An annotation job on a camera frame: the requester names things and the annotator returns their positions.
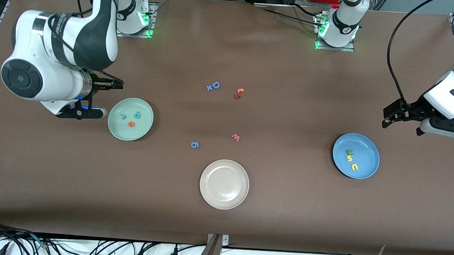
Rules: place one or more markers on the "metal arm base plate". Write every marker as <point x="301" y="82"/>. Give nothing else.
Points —
<point x="139" y="34"/>
<point x="349" y="49"/>

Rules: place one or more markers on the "white paper scrap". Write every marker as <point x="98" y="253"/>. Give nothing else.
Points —
<point x="381" y="250"/>

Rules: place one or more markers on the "yellow foam letter u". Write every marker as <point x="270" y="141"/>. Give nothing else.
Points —
<point x="354" y="166"/>

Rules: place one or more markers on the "blue foam letter g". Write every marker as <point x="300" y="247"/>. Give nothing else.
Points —
<point x="195" y="144"/>

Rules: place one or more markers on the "beige plate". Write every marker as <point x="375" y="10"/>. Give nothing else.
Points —
<point x="224" y="184"/>

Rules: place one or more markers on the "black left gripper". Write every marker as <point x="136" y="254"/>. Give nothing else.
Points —
<point x="412" y="108"/>

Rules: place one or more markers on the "blue plate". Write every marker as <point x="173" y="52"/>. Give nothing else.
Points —
<point x="365" y="156"/>

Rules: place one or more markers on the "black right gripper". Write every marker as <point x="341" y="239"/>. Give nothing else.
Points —
<point x="99" y="84"/>

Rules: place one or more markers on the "pink foam letter w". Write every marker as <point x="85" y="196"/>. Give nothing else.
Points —
<point x="236" y="137"/>

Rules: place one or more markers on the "pale green plate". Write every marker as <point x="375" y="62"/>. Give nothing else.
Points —
<point x="142" y="129"/>

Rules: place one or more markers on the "blue foam letter D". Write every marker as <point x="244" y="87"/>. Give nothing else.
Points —
<point x="216" y="85"/>

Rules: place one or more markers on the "metal clamp bracket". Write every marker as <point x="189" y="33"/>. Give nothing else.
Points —
<point x="212" y="253"/>

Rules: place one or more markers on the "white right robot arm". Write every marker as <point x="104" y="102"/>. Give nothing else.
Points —
<point x="41" y="77"/>

